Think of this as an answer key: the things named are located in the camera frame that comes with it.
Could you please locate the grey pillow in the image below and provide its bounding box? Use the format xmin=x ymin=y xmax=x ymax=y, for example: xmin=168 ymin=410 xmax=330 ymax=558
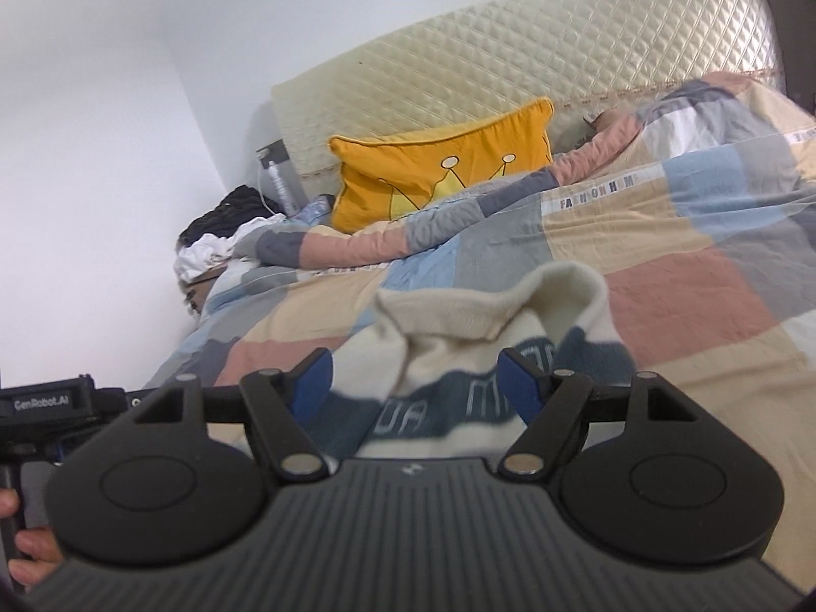
xmin=553 ymin=108 xmax=639 ymax=157

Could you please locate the yellow crown pillow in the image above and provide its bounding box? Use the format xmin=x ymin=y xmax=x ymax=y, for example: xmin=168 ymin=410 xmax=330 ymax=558
xmin=328 ymin=97 xmax=555 ymax=234

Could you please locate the dark grey board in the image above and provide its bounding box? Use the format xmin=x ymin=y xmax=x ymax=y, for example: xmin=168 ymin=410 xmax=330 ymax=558
xmin=256 ymin=139 xmax=308 ymax=218

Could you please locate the blue patterned cloth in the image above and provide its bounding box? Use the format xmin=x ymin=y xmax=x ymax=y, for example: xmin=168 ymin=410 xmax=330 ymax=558
xmin=294 ymin=193 xmax=336 ymax=223

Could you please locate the cream quilted headboard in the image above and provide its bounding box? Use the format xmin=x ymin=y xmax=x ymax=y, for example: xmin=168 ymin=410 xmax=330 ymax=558
xmin=271 ymin=0 xmax=782 ymax=205

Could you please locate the patchwork quilt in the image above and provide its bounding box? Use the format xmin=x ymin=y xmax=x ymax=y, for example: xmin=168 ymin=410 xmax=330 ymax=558
xmin=143 ymin=71 xmax=816 ymax=591

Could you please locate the grey wardrobe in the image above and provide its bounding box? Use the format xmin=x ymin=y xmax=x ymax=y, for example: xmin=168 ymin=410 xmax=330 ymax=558
xmin=755 ymin=0 xmax=816 ymax=117

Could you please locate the clear plastic bottle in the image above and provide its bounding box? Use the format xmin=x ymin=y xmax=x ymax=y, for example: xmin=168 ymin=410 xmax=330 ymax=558
xmin=269 ymin=161 xmax=300 ymax=216

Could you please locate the brown bedside table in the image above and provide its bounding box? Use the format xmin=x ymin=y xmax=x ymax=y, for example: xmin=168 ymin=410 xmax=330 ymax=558
xmin=178 ymin=261 xmax=225 ymax=323

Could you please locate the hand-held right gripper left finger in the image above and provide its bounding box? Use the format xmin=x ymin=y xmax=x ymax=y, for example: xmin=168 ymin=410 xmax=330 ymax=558
xmin=131 ymin=349 xmax=336 ymax=480

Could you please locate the person's left hand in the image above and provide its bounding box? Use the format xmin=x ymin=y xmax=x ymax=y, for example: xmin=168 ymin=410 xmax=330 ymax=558
xmin=0 ymin=488 xmax=63 ymax=584

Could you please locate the cream blue striped sweater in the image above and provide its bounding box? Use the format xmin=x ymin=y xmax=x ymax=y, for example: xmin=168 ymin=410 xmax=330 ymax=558
xmin=299 ymin=261 xmax=639 ymax=460

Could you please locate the white crumpled cloth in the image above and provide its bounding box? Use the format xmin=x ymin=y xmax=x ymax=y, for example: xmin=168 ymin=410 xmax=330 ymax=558
xmin=175 ymin=215 xmax=285 ymax=282

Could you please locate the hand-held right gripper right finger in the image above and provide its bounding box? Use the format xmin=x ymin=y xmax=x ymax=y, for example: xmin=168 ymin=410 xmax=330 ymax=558
xmin=497 ymin=347 xmax=702 ymax=479

